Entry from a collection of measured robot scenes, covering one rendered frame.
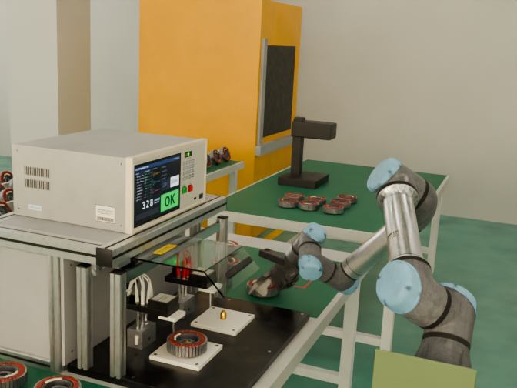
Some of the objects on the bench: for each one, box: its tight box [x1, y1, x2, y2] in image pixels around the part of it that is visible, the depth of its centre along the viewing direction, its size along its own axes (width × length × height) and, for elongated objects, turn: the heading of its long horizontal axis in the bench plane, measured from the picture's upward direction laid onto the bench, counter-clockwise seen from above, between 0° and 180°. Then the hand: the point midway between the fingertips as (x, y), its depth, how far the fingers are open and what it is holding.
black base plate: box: [68, 289, 310, 388], centre depth 198 cm, size 47×64×2 cm
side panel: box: [0, 246, 66, 374], centre depth 179 cm, size 28×3×32 cm, turn 56°
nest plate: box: [191, 306, 255, 336], centre depth 208 cm, size 15×15×1 cm
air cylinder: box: [127, 320, 156, 350], centre depth 191 cm, size 5×8×6 cm
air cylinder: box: [177, 294, 195, 319], centre depth 213 cm, size 5×8×6 cm
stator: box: [167, 329, 208, 358], centre depth 185 cm, size 11×11×4 cm
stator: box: [247, 279, 278, 298], centre depth 239 cm, size 11×11×4 cm
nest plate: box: [149, 342, 222, 371], centre depth 186 cm, size 15×15×1 cm
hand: (261, 288), depth 240 cm, fingers open, 14 cm apart
